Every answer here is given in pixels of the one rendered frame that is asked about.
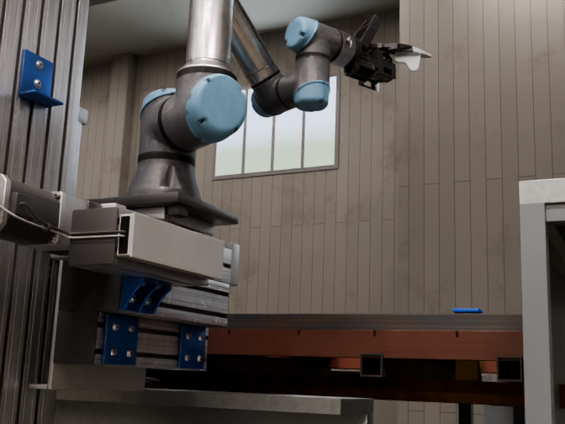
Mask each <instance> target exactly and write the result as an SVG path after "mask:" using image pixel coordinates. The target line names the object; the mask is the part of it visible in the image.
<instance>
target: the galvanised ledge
mask: <svg viewBox="0 0 565 424"><path fill-rule="evenodd" d="M56 399H58V400H88V401H103V402H118V403H134V404H149V405H179V406H194V407H209V408H225V409H240V410H255V411H285V412H300V413H315V414H331V415H350V414H364V413H373V404H374V399H370V398H351V397H333V396H314V395H278V394H259V393H241V392H222V391H203V390H167V389H148V388H145V390H57V391H56Z"/></svg>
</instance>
